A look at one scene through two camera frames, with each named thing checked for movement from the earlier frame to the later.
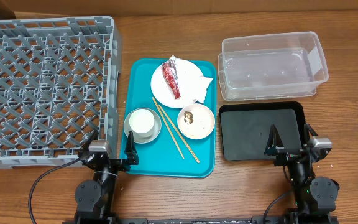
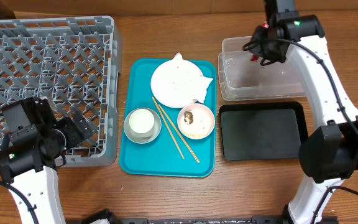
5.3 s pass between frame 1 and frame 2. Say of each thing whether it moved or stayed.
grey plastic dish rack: stayed
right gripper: moved
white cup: stayed
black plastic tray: stayed
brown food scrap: stayed
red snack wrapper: moved
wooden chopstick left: stayed
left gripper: moved
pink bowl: stayed
